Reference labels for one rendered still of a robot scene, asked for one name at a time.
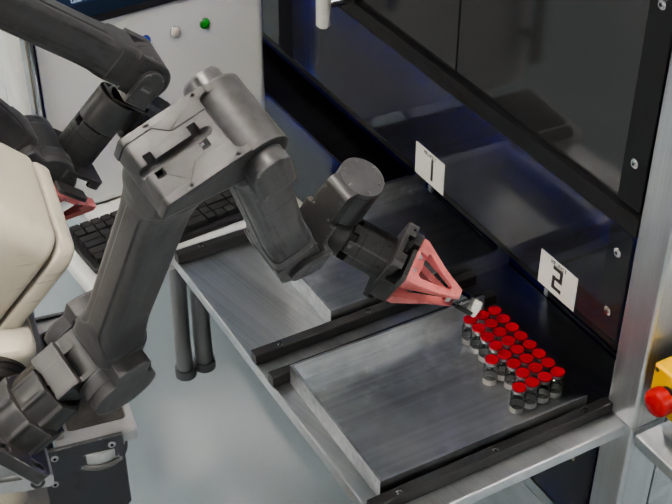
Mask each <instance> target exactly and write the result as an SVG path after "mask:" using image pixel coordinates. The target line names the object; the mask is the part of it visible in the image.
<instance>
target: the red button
mask: <svg viewBox="0 0 672 504"><path fill-rule="evenodd" d="M644 401H645V405H646V407H647V409H648V411H649V412H650V413H651V414H652V415H653V416H655V417H659V418H662V417H665V416H667V415H669V414H671V413H672V396H671V395H670V393H669V392H668V391H667V390H666V389H665V388H664V387H662V386H656V387H654V388H651V389H649V390H648V391H647V392H646V394H645V397H644Z"/></svg>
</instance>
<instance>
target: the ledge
mask: <svg viewBox="0 0 672 504"><path fill-rule="evenodd" d="M634 445H635V446H636V447H637V448H638V449H639V450H640V451H641V452H642V453H643V454H644V455H645V456H646V457H647V458H648V459H649V460H650V461H651V462H652V463H653V464H654V465H655V466H657V467H658V468H659V469H660V470H661V471H662V472H663V473H664V474H665V475H666V476H667V477H668V478H669V479H670V480H671V481H672V422H671V421H670V420H668V421H666V422H664V423H661V424H659V425H657V426H655V427H653V428H650V429H648V430H646V431H644V432H642V433H639V434H637V435H636V437H635V441H634Z"/></svg>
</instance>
